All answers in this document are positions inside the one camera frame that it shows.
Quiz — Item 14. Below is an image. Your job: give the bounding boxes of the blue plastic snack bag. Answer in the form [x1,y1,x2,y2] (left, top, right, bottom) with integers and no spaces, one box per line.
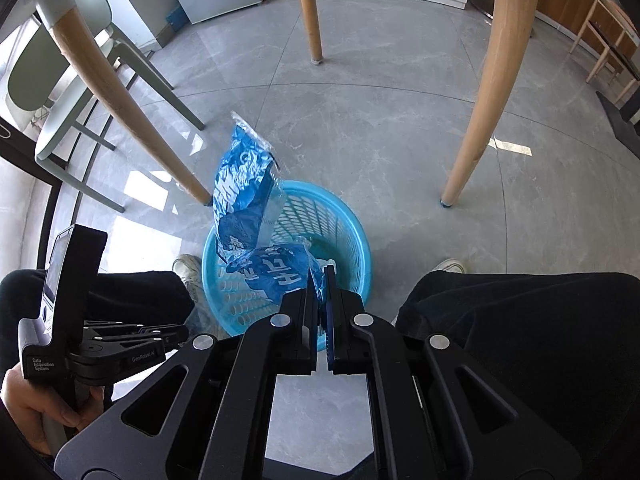
[213,113,324,304]

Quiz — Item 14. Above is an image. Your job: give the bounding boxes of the blue plastic trash basket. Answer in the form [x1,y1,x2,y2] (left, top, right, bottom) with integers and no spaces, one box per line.
[202,181,372,336]

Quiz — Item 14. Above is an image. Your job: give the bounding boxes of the person's left hand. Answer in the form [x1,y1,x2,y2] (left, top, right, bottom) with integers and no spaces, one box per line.
[1,364,104,455]

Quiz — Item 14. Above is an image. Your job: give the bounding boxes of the person's left leg black trousers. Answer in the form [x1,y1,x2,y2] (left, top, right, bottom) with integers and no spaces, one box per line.
[0,268,196,401]

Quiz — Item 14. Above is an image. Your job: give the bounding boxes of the person's leg black trousers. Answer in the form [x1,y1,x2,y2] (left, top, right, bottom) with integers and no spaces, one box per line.
[396,271,639,479]
[0,268,196,401]

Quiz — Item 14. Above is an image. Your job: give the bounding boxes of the white left sneaker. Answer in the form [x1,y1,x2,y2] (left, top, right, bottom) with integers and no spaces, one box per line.
[172,254,206,306]

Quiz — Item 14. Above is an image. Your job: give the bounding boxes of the white sneaker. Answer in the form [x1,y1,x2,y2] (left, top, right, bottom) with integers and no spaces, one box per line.
[172,254,206,306]
[432,258,466,274]

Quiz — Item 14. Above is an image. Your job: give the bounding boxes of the white right sneaker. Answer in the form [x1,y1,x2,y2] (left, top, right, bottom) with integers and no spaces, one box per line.
[432,258,466,274]

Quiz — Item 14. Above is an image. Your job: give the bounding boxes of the person's right leg black trousers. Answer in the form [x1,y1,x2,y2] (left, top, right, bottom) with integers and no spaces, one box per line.
[396,271,639,479]

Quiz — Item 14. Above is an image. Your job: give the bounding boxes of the sage green chair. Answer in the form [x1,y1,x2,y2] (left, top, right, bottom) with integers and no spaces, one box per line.
[8,0,212,212]

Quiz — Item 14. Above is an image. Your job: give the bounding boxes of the round white dining table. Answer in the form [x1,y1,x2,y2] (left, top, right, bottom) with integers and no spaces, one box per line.
[0,0,544,208]

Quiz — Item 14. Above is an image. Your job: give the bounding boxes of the wooden chair right background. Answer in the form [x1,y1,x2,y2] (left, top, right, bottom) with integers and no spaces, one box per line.
[568,0,639,105]

